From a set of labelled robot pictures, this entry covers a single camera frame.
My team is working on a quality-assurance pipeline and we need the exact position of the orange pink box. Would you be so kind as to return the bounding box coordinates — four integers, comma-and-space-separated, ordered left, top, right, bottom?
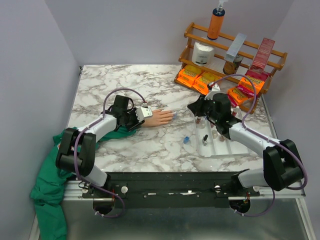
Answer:
237, 70, 269, 97
227, 86, 254, 108

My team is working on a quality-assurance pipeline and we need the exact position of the red tall box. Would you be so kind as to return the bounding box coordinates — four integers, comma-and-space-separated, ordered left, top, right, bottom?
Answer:
250, 38, 275, 73

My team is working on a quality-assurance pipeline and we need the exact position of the white organizer tray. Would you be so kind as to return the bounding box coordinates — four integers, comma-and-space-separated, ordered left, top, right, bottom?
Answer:
194, 116, 252, 159

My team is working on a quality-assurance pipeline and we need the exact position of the clear polish bottle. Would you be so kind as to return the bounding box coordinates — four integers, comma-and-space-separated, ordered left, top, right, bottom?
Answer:
211, 129, 218, 139

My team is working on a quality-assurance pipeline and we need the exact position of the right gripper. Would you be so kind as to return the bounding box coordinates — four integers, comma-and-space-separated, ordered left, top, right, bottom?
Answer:
188, 94, 220, 122

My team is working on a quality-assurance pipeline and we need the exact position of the blue nail polish bottle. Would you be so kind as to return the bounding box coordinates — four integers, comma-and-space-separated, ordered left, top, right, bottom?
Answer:
183, 136, 190, 144

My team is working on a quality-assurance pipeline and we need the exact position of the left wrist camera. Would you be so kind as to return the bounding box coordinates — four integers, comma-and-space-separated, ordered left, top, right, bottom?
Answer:
135, 103, 153, 123

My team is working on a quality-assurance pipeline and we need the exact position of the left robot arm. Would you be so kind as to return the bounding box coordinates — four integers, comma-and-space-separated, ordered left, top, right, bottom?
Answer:
55, 95, 153, 198

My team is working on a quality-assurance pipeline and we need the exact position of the orange pink box upper right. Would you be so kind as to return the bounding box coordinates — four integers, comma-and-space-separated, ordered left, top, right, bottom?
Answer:
237, 70, 269, 97

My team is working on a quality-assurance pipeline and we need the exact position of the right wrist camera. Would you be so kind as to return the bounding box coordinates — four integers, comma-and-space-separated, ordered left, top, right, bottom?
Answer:
204, 83, 221, 101

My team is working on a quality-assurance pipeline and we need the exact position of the mannequin hand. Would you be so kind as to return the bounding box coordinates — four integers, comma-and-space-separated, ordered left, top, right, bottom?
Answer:
142, 109, 174, 128

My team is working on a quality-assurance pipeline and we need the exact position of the dark glass jar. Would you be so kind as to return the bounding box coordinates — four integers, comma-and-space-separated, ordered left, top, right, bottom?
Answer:
222, 54, 244, 75

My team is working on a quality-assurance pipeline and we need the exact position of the grey blue tall box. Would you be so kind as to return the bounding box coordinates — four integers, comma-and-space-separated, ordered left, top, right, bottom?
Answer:
224, 33, 247, 62

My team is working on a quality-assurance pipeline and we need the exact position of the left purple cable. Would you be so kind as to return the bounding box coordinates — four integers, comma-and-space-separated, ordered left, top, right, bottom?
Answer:
73, 88, 149, 219

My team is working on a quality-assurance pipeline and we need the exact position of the white jar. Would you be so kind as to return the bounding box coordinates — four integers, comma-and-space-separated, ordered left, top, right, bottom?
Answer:
191, 41, 215, 67

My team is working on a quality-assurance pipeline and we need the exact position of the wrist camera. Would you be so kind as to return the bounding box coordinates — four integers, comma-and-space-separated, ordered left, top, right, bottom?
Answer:
204, 83, 221, 101
135, 103, 153, 123

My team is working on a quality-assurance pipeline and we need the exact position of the orange pink box lower right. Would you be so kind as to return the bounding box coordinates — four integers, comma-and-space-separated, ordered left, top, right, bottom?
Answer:
227, 86, 254, 108

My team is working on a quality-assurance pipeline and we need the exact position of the orange box far left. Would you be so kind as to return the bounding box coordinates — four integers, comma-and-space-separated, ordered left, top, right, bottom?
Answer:
177, 64, 203, 88

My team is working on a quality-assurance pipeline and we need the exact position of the black cap glitter polish bottle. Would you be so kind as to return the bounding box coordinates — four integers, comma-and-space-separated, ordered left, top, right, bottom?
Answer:
202, 134, 209, 146

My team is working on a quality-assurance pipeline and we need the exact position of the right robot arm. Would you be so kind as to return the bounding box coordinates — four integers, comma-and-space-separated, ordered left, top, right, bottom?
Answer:
187, 93, 308, 196

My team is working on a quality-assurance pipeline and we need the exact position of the wooden shelf rack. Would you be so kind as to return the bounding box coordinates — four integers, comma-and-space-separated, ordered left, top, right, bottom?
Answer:
174, 22, 288, 114

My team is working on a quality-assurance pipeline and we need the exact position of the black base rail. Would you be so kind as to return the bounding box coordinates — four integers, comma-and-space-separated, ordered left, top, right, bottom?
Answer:
81, 171, 261, 209

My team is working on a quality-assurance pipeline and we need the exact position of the white polish bottle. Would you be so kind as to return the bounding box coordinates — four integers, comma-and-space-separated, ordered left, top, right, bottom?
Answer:
198, 119, 206, 129

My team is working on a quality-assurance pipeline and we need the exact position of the green jacket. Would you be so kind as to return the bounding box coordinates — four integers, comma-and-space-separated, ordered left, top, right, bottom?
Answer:
29, 126, 137, 240

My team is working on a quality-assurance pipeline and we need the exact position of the orange spray bottle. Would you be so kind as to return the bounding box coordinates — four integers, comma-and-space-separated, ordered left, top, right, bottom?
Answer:
207, 0, 228, 40

